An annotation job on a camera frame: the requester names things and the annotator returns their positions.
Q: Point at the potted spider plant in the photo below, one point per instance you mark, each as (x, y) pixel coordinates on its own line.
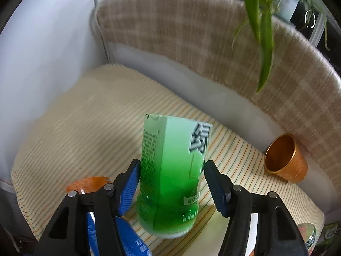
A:
(259, 16)

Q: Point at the green tea bottle cup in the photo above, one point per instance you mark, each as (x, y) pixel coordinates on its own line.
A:
(172, 161)

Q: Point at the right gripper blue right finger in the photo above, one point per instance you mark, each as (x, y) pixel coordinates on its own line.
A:
(220, 187)

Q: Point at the grapefruit label bottle cup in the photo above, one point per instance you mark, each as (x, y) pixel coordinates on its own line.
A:
(308, 233)

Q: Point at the plaid sofa backrest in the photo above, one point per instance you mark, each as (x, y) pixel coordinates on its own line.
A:
(302, 93)

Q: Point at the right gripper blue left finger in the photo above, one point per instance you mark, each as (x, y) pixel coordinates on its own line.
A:
(125, 186)

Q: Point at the copper cup near backrest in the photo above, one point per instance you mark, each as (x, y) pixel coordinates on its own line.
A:
(283, 158)

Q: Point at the blue orange cut bottle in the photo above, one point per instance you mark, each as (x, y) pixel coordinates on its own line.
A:
(108, 234)

